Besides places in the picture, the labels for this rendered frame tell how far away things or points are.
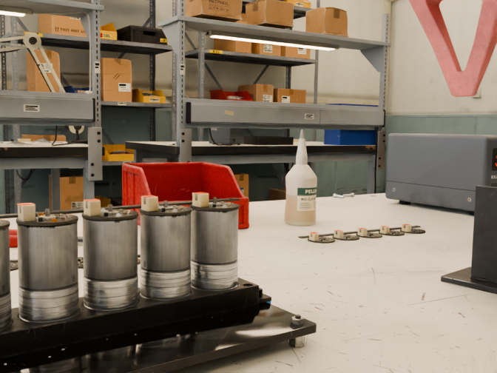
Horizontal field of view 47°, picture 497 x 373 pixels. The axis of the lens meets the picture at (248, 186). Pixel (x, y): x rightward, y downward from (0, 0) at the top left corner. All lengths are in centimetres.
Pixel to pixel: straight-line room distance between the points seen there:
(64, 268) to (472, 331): 20
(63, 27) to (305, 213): 377
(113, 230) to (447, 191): 55
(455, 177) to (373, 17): 581
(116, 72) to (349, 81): 272
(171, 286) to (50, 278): 6
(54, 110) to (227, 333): 231
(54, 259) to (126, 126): 465
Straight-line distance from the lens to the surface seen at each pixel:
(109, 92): 442
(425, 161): 76
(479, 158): 72
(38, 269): 25
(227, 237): 28
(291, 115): 307
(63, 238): 25
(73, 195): 435
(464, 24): 604
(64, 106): 255
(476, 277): 41
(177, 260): 27
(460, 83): 38
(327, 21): 333
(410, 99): 637
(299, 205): 59
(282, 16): 315
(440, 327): 32
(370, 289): 38
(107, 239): 26
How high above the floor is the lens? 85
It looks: 6 degrees down
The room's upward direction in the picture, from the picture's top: 1 degrees clockwise
